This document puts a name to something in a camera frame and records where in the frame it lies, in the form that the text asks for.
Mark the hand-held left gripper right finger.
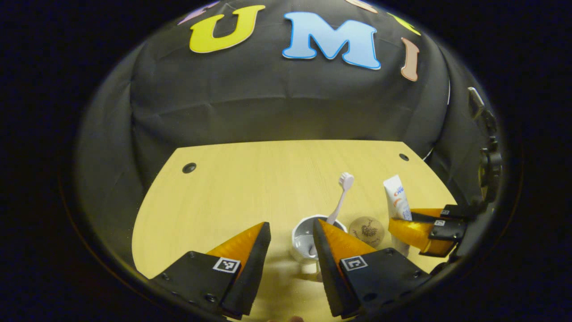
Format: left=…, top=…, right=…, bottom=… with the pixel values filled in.
left=312, top=218, right=432, bottom=319

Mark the white cup with wooden handle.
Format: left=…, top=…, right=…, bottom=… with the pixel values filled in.
left=291, top=215, right=348, bottom=282

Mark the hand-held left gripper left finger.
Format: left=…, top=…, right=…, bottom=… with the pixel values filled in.
left=150, top=222, right=272, bottom=320

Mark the wooden desktop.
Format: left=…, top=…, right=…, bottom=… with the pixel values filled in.
left=132, top=140, right=457, bottom=322

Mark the round wooden coaster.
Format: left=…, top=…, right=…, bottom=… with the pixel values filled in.
left=349, top=216, right=385, bottom=249

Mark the black backdrop cloth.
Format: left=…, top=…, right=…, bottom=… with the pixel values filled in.
left=76, top=0, right=496, bottom=269

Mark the white toothpaste tube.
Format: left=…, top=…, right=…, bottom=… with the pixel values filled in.
left=383, top=174, right=412, bottom=258

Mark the pale pink toothbrush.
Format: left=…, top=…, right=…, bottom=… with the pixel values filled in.
left=308, top=172, right=355, bottom=258

